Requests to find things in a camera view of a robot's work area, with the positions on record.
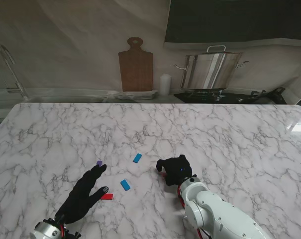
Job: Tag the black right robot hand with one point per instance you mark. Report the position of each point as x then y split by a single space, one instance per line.
177 170

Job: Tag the black gas stove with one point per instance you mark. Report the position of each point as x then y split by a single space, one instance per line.
207 97

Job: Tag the large steel stock pot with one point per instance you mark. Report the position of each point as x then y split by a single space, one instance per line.
210 71

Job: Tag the brown wooden cutting board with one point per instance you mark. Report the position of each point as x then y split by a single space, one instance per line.
136 72

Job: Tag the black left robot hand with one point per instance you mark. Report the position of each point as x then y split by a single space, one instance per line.
80 196

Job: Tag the purple domino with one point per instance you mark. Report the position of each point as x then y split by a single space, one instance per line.
99 163

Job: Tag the blue domino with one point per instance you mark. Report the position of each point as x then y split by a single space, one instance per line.
125 185
137 158

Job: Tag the stack of white plates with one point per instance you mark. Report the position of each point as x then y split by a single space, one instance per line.
137 95

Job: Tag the white cylindrical candle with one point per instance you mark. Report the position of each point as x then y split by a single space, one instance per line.
165 84

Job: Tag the black frying pan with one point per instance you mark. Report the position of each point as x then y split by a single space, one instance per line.
272 97

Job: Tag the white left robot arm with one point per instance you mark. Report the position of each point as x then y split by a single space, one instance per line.
44 230

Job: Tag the steel kitchen sink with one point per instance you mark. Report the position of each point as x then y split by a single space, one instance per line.
65 99

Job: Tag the red domino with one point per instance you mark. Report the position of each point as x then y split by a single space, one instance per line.
108 197

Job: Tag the dark range hood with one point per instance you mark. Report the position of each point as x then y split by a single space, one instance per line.
239 20

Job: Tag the chrome kitchen faucet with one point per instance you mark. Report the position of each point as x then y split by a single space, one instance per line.
14 74

